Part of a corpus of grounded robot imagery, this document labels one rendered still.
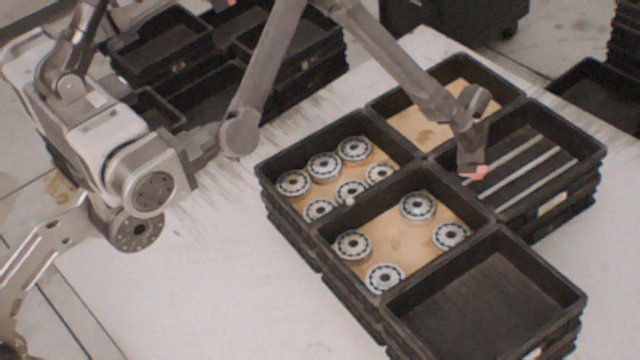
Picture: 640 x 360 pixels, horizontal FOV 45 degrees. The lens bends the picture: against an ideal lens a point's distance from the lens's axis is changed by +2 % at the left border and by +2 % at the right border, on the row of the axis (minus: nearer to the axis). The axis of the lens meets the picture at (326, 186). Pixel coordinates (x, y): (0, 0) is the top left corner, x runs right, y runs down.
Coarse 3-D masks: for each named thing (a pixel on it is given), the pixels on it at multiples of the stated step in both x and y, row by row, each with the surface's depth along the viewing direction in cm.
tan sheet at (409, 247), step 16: (368, 224) 215; (384, 224) 214; (400, 224) 213; (432, 224) 212; (464, 224) 211; (384, 240) 210; (400, 240) 209; (416, 240) 209; (384, 256) 206; (400, 256) 206; (416, 256) 205; (432, 256) 205
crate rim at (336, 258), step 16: (400, 176) 212; (352, 208) 207; (480, 208) 201; (320, 224) 203; (320, 240) 200; (464, 240) 194; (336, 256) 196; (352, 272) 192; (416, 272) 189; (368, 288) 188
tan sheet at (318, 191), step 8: (360, 136) 239; (336, 152) 235; (376, 152) 233; (376, 160) 231; (384, 160) 231; (304, 168) 232; (344, 168) 230; (352, 168) 230; (360, 168) 230; (344, 176) 228; (352, 176) 228; (360, 176) 227; (312, 184) 227; (320, 184) 227; (328, 184) 227; (336, 184) 226; (312, 192) 225; (320, 192) 225; (328, 192) 224; (304, 200) 223; (296, 208) 222
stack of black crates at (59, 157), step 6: (42, 138) 327; (48, 144) 325; (54, 144) 322; (48, 150) 336; (54, 150) 321; (54, 156) 333; (60, 156) 317; (60, 162) 330; (60, 168) 342; (66, 168) 327; (66, 174) 340; (72, 174) 324; (72, 180) 334; (78, 186) 329
